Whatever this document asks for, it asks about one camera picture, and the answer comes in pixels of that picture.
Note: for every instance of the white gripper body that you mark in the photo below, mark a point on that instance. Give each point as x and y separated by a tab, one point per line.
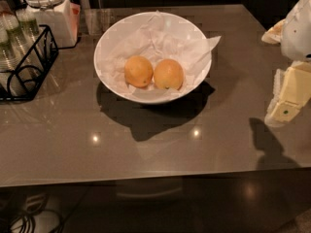
297	33

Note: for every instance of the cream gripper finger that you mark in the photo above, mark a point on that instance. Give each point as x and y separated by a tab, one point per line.
273	34
291	92

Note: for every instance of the orange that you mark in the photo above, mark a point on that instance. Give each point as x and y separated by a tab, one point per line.
168	74
138	71

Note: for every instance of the white ceramic bowl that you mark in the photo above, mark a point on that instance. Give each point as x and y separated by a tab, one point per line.
113	39

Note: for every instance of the white paper liner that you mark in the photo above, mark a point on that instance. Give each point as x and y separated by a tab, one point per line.
168	42

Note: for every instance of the clear glass tumbler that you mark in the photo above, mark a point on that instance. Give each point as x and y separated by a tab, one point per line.
99	20

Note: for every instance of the white lidded jar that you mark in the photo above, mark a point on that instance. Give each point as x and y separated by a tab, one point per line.
62	16

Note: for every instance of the clear plastic cup stack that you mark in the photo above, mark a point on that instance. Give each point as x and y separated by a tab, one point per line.
30	30

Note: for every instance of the black wire cup rack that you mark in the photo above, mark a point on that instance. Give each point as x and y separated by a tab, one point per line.
24	82

